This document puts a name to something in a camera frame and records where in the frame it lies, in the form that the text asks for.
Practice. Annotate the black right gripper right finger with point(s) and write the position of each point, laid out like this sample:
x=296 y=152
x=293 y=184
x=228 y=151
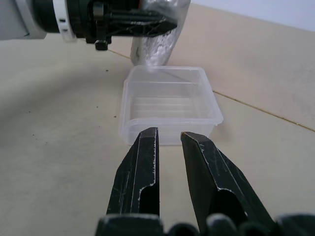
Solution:
x=211 y=182

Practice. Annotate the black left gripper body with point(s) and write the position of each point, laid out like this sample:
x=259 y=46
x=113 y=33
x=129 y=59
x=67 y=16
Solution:
x=86 y=19

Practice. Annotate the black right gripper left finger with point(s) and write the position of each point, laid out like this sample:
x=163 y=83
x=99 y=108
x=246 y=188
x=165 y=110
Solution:
x=137 y=177

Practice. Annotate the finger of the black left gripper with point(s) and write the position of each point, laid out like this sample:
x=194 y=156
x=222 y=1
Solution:
x=145 y=27

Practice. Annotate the clear plastic container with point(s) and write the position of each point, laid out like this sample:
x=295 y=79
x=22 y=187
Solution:
x=167 y=98

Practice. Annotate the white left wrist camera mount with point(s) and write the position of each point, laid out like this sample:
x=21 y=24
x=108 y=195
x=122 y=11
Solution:
x=64 y=14

